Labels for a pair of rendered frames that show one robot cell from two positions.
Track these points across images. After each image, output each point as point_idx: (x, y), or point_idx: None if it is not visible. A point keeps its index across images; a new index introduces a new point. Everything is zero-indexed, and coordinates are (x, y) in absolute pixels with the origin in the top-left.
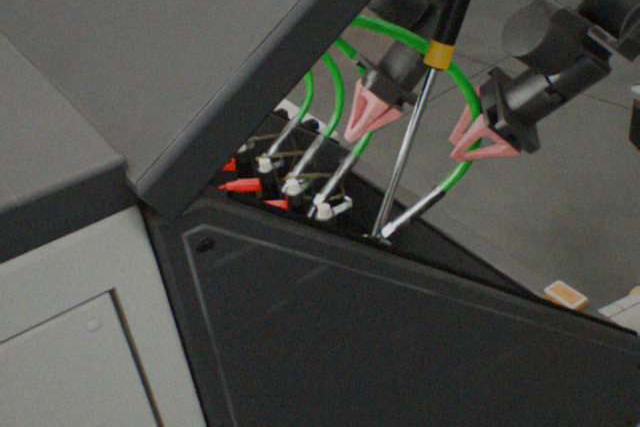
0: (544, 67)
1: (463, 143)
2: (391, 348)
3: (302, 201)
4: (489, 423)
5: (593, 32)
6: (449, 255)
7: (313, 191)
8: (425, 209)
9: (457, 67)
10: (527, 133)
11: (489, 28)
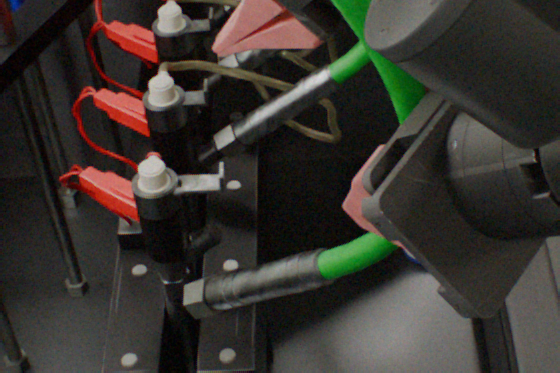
0: (465, 112)
1: (351, 193)
2: None
3: (171, 128)
4: None
5: None
6: (507, 368)
7: (388, 93)
8: (274, 293)
9: None
10: (465, 260)
11: None
